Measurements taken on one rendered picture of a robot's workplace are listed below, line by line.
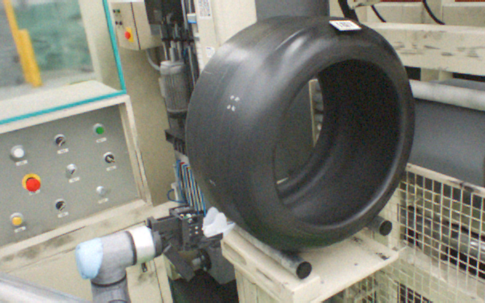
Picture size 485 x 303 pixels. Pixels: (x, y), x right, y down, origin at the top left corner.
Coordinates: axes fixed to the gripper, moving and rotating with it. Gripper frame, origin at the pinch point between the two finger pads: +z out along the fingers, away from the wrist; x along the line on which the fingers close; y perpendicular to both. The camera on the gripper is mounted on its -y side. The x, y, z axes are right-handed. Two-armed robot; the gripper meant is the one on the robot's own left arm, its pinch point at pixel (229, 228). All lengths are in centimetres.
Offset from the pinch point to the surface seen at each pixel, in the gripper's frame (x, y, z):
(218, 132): -3.5, 24.9, -4.1
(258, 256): 5.8, -14.2, 12.0
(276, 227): -11.7, 3.5, 5.2
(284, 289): -8.9, -15.9, 9.9
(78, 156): 57, 6, -21
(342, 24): -10, 46, 24
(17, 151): 55, 12, -38
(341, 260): -4.2, -17.7, 33.1
